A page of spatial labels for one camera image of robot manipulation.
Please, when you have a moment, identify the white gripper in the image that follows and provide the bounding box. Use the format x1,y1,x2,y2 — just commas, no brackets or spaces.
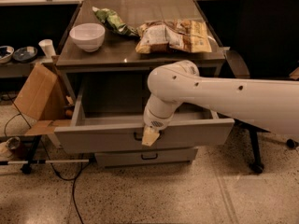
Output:
142,94,181,147

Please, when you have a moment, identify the grey top drawer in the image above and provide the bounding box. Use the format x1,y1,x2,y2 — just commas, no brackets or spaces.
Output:
55,75,234,153

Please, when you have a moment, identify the grey drawer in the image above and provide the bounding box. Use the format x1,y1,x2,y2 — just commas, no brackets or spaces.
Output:
55,75,234,153
94,147,198,167

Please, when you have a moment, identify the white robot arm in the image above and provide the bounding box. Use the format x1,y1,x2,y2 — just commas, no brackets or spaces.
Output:
142,61,299,146

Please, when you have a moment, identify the grey bottom drawer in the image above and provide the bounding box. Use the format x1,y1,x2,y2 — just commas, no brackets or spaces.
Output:
94,147,198,167

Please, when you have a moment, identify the grey drawer cabinet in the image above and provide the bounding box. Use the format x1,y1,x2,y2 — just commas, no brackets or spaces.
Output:
55,0,226,168

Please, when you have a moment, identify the brown and white snack bag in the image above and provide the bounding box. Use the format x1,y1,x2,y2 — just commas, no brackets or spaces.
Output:
135,19,212,54

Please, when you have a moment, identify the brown cardboard box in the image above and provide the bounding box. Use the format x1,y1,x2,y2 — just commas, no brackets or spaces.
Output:
14,63,72,136

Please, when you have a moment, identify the green chip bag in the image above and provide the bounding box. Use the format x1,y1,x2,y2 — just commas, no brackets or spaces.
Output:
93,7,139,37

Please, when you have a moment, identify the black and white floor stand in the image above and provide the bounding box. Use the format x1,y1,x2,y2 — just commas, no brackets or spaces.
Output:
0,135,92,175

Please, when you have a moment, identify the brown cup on floor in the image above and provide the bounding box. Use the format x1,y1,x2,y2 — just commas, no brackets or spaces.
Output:
0,137,27,160

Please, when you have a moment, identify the white paper cup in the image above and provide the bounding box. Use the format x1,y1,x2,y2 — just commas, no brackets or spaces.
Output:
38,39,56,58

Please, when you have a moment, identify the black office chair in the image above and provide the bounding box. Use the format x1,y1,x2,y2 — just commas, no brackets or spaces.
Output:
226,0,299,174

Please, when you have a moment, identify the dark blue bowl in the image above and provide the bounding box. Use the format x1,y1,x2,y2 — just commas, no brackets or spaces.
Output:
13,46,37,63

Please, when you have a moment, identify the low side shelf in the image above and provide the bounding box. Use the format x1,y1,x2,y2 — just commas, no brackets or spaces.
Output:
0,55,58,78

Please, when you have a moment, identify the white and blue bowl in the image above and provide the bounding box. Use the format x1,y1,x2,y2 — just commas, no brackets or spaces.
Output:
0,46,14,63

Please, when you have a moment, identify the black cable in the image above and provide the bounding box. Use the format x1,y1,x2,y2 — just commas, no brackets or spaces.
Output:
0,91,93,224

